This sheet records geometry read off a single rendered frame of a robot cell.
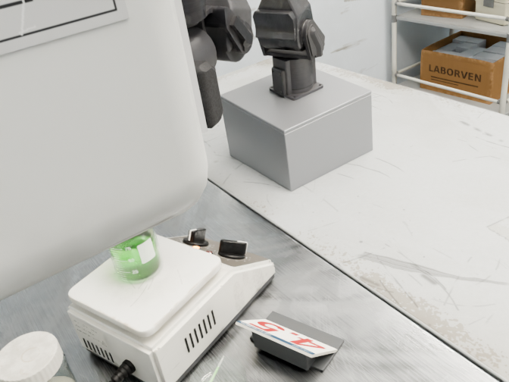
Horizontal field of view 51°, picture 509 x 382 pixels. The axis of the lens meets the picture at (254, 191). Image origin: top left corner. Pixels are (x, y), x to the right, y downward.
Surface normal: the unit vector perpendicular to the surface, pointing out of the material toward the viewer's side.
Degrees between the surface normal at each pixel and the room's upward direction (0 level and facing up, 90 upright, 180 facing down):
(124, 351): 90
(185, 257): 0
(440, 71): 91
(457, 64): 87
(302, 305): 0
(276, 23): 109
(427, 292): 0
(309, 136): 90
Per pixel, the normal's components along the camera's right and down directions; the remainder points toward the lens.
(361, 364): -0.14, -0.84
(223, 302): 0.81, 0.21
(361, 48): 0.57, 0.37
